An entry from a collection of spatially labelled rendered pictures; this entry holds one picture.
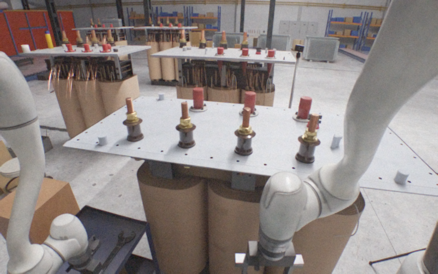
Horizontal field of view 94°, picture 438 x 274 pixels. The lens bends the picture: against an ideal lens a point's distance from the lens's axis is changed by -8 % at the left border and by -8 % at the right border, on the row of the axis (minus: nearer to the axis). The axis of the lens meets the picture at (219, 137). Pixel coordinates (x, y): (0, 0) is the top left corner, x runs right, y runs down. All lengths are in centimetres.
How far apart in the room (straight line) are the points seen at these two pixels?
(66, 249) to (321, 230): 114
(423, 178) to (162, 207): 126
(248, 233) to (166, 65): 609
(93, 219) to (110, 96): 209
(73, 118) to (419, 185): 391
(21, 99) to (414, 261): 93
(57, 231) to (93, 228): 54
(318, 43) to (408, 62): 1287
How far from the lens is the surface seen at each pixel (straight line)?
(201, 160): 95
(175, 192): 126
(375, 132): 36
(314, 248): 144
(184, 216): 138
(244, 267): 75
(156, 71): 716
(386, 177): 109
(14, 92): 71
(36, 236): 175
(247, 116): 92
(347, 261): 252
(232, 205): 121
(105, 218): 149
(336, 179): 58
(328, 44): 1325
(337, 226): 131
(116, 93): 327
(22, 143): 76
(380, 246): 281
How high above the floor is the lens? 189
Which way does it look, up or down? 28 degrees down
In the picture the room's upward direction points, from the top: 1 degrees clockwise
